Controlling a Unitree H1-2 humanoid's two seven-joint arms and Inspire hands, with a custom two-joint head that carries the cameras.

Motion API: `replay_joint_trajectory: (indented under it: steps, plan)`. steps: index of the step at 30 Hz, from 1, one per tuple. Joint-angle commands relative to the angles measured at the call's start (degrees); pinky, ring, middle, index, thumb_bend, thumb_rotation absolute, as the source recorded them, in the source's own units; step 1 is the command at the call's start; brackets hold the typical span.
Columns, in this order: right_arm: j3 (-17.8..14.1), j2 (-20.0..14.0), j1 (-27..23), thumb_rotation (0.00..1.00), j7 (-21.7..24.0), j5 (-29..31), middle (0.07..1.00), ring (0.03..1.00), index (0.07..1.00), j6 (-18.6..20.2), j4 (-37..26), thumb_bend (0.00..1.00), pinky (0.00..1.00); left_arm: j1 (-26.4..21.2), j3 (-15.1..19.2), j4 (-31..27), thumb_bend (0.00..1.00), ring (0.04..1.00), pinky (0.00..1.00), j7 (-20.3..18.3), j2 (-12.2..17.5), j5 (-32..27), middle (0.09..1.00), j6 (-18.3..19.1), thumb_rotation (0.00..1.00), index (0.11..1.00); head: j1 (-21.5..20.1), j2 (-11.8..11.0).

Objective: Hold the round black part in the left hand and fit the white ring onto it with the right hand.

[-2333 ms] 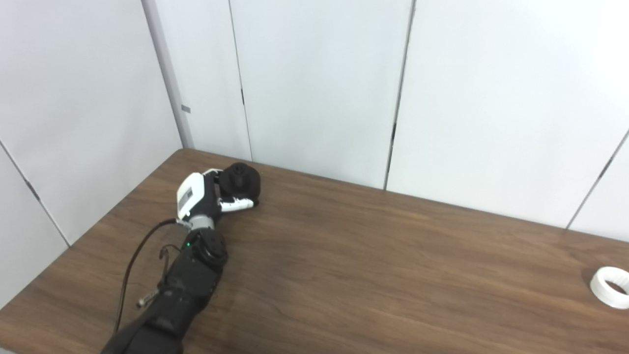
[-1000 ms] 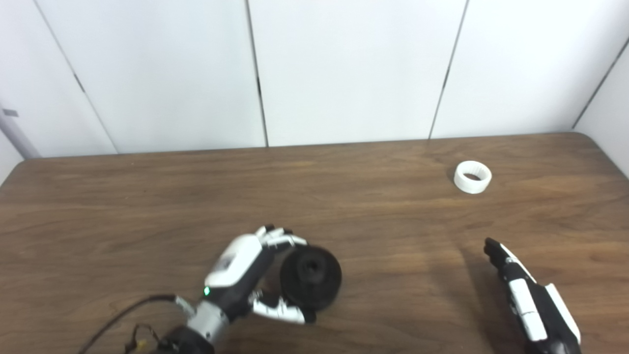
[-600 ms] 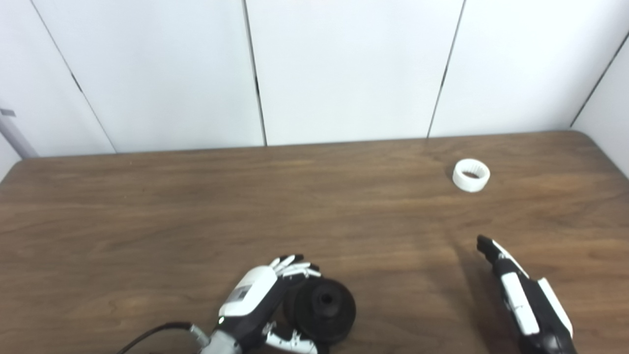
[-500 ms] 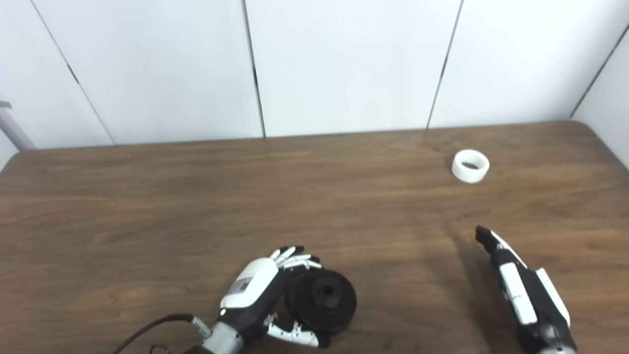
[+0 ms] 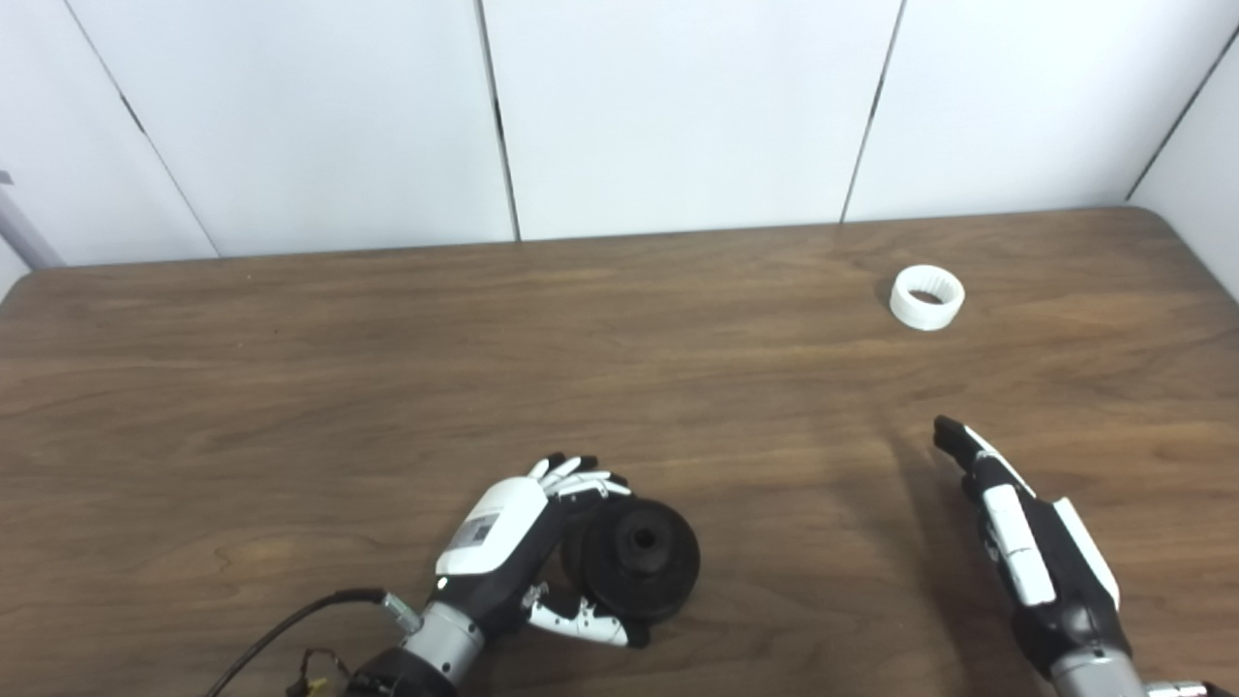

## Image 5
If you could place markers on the round black part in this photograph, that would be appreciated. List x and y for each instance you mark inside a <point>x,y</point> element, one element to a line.
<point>658,581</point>

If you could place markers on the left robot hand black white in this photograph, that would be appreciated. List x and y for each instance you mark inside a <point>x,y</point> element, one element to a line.
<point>494,532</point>

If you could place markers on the grey wall post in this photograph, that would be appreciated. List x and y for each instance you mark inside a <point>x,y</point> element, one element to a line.
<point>24,232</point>

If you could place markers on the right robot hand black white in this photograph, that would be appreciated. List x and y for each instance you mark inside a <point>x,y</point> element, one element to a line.
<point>1060,581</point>

